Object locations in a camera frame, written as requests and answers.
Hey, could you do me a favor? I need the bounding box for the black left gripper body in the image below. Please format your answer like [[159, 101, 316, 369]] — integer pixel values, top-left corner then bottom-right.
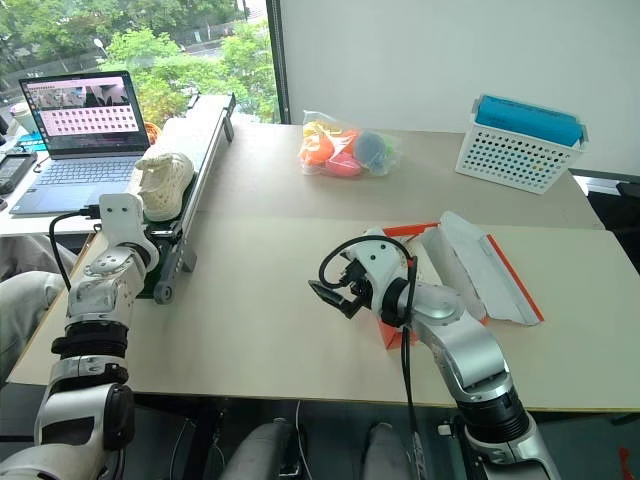
[[143, 222, 177, 242]]

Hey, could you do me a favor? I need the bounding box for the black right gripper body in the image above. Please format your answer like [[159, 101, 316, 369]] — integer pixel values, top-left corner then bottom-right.
[[338, 255, 375, 307]]

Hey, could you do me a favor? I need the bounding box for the orange and white shoebox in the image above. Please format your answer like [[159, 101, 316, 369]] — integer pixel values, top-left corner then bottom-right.
[[363, 210, 545, 352]]

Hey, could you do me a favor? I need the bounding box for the cream perforated clog shoe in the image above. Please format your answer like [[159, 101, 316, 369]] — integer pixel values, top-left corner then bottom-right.
[[134, 151, 195, 222]]

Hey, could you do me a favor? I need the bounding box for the grey conveyor belt unit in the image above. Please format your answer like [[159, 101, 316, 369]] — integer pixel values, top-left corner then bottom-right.
[[133, 92, 237, 306]]

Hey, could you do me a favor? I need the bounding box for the grey laptop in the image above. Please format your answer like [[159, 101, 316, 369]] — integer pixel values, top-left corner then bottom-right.
[[8, 69, 153, 217]]

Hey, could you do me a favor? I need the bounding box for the pink plastic toy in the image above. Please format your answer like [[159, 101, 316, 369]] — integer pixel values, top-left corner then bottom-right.
[[324, 152, 362, 177]]

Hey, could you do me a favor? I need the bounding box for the white side desk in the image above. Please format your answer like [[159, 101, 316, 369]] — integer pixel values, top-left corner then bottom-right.
[[0, 107, 104, 239]]

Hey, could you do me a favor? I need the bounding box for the clear plastic bag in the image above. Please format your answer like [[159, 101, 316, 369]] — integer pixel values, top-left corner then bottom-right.
[[298, 110, 404, 180]]

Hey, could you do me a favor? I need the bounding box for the blue round toy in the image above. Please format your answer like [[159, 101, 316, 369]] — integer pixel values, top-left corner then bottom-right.
[[353, 130, 387, 165]]

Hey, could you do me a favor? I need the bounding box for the orange plastic toy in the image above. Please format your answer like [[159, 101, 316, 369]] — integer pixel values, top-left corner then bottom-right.
[[299, 130, 359, 169]]

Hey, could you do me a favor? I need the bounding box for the grey rounded shape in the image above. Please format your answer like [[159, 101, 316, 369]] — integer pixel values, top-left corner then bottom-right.
[[360, 422, 414, 480], [217, 418, 301, 480]]

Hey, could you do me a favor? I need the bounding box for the grey trousered person leg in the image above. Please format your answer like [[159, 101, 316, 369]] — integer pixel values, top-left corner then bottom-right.
[[0, 233, 79, 384]]

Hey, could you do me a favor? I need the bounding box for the black handheld device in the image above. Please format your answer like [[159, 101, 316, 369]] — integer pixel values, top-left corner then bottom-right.
[[0, 151, 39, 197]]

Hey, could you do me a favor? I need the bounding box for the white paper cup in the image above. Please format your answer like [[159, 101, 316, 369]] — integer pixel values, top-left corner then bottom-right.
[[8, 102, 36, 135]]

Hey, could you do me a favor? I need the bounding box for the white perforated plastic basket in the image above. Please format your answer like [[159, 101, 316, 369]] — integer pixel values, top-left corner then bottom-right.
[[454, 93, 590, 196]]

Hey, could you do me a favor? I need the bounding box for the blue box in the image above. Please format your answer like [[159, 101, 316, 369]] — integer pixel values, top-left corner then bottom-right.
[[473, 94, 586, 149]]

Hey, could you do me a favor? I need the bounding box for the black chair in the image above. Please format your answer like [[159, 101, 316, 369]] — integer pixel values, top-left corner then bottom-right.
[[569, 168, 640, 275]]

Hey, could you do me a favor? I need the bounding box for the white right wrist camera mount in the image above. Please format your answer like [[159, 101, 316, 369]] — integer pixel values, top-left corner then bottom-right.
[[348, 238, 409, 301]]

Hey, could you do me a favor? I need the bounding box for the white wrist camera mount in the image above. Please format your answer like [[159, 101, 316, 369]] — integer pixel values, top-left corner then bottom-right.
[[348, 238, 409, 301], [98, 193, 147, 247]]

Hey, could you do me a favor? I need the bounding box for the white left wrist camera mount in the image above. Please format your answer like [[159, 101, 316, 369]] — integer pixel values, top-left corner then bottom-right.
[[98, 193, 147, 247]]

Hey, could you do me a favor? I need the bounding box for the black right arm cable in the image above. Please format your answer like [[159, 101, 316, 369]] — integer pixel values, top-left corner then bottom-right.
[[318, 234, 426, 480]]

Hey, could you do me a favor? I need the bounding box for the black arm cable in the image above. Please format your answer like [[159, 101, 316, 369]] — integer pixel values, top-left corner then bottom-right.
[[48, 204, 104, 292], [318, 234, 426, 480]]

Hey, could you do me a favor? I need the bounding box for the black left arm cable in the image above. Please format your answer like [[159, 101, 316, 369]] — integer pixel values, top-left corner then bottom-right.
[[48, 204, 104, 292]]

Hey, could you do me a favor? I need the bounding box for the dark window frame post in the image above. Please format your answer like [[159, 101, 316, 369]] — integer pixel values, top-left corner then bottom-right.
[[265, 0, 293, 125]]

